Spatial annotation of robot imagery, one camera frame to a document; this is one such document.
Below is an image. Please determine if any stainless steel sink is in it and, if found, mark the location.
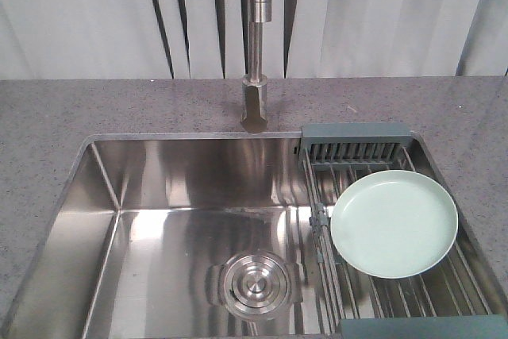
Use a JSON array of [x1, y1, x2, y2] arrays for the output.
[[0, 132, 508, 339]]

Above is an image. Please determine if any chrome kitchen faucet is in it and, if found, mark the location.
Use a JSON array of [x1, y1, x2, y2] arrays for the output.
[[243, 0, 272, 91]]

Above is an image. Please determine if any chrome faucet lever handle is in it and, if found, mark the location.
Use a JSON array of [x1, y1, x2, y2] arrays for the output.
[[241, 79, 267, 133]]

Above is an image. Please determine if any white pleated curtain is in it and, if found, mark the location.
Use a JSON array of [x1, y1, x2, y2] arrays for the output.
[[1, 0, 507, 79]]

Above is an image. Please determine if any teal sponge block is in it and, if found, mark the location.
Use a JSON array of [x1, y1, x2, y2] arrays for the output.
[[340, 314, 507, 338]]

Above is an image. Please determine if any light green round plate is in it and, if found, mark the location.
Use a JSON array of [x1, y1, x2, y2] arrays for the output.
[[330, 170, 459, 279]]

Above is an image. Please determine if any teal rack end caddy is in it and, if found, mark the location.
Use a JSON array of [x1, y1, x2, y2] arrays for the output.
[[298, 122, 412, 171]]

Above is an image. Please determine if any round sink drain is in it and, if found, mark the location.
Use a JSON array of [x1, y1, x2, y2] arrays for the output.
[[205, 251, 303, 322]]

